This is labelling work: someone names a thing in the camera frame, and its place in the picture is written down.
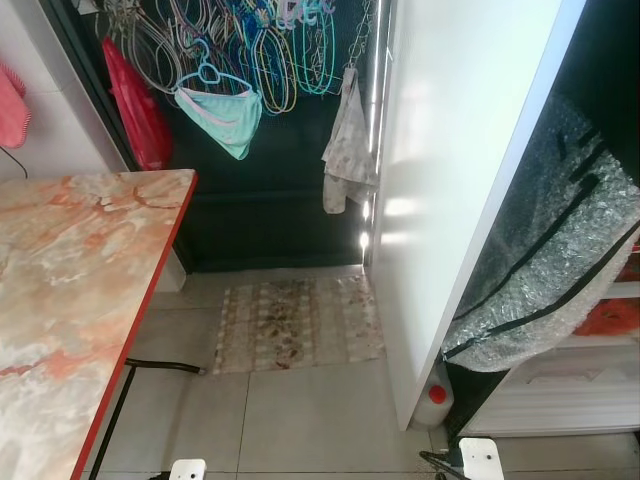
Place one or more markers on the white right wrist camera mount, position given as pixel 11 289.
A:
pixel 480 460

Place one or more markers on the clear crisper drawer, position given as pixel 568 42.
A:
pixel 590 370

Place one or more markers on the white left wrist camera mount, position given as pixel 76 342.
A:
pixel 188 470

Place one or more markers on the teal cloth garment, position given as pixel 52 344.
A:
pixel 222 120

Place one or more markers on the bubble wrap sheet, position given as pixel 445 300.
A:
pixel 560 230

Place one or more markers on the pink ribbed cloth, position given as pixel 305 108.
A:
pixel 12 110

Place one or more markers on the white fridge body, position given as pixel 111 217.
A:
pixel 440 150

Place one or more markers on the light blue plastic hanger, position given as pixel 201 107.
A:
pixel 208 72

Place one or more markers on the white bottle red cap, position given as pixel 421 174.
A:
pixel 433 402

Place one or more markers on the orange-red plastic bag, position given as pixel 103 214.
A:
pixel 610 318

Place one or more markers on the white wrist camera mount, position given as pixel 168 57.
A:
pixel 188 470
pixel 480 460

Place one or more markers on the black wall panel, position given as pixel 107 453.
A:
pixel 270 220

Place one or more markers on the beige patterned floor rug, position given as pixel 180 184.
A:
pixel 300 325

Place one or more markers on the green plastic clothes hanger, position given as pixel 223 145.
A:
pixel 318 60

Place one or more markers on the orange marble top table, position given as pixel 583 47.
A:
pixel 70 300

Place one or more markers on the glossy black fridge door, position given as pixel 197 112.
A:
pixel 610 60

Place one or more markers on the red plastic bag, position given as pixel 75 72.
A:
pixel 135 110

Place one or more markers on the white floral cloth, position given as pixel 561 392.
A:
pixel 348 150

